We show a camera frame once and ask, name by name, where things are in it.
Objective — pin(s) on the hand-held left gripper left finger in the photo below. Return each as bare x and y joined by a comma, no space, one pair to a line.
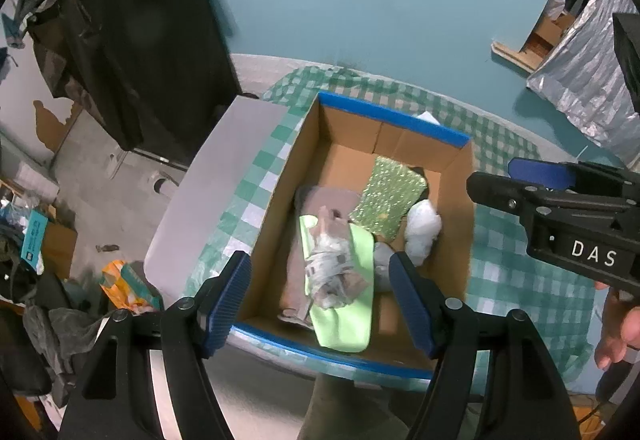
227,300

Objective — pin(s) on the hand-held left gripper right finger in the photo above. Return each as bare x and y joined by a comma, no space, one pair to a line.
407,300

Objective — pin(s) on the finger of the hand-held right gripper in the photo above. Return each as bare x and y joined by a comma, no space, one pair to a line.
540,173
500,195

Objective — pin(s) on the light green foam sheet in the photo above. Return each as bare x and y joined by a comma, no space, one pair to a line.
345,325

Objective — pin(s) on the blue striped white plastic bag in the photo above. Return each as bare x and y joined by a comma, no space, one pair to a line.
422,230

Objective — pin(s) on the pink and white plastic bundle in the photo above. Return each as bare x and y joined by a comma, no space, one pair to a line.
330,265

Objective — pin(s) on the green bubble wrap pouch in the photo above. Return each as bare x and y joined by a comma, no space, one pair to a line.
390,200

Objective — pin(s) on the blue-edged cardboard box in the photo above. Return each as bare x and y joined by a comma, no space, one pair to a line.
350,160

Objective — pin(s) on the person's right hand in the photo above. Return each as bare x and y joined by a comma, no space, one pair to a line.
617,335

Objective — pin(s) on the dark green checkered cloth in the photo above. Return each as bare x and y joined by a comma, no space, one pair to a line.
500,135

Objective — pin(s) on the light green checkered tablecloth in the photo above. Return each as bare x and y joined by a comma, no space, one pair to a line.
505,270

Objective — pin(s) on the orange plastic bag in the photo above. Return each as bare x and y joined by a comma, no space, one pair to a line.
127,287

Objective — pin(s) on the white paper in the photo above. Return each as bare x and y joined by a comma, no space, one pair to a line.
427,118

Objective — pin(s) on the silver foil cover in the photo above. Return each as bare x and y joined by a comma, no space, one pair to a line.
580,70

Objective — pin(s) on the grey-brown towel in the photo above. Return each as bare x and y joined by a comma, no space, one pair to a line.
330,200

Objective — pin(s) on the grey cloth pile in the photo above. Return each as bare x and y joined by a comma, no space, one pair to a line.
45,335

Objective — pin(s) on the teal packet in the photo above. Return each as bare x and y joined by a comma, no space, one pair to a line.
35,240

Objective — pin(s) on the black hanging cloth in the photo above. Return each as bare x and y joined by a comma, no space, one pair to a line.
125,20

